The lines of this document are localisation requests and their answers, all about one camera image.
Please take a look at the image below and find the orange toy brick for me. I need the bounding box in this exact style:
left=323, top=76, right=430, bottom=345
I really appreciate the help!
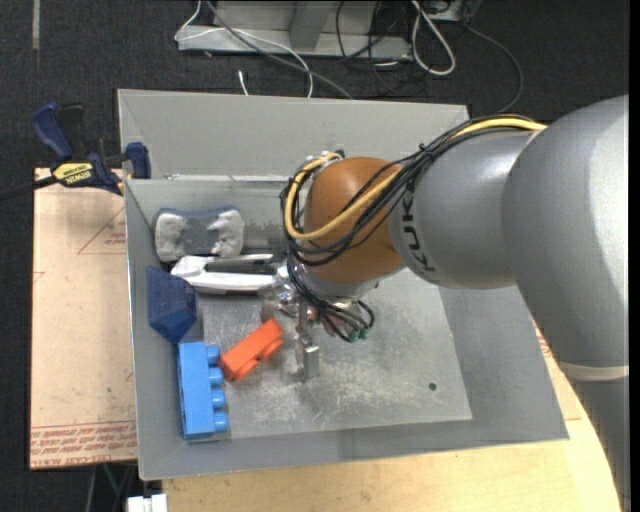
left=218, top=318, right=286, bottom=383

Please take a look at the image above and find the grey metal bin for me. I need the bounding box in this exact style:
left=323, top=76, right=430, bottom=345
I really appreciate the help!
left=117, top=88, right=571, bottom=482

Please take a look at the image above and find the white and black utility knife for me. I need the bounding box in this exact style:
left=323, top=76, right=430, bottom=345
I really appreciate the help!
left=170, top=252, right=282, bottom=297

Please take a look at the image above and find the light blue toy brick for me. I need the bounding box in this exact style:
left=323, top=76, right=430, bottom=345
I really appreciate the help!
left=176, top=341, right=233, bottom=442

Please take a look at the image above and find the dark blue wedge block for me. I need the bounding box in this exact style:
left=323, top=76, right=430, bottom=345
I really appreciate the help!
left=145, top=265, right=199, bottom=345

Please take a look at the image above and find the brown cardboard board red print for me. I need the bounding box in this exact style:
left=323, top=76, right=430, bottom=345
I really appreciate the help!
left=29, top=167, right=139, bottom=470

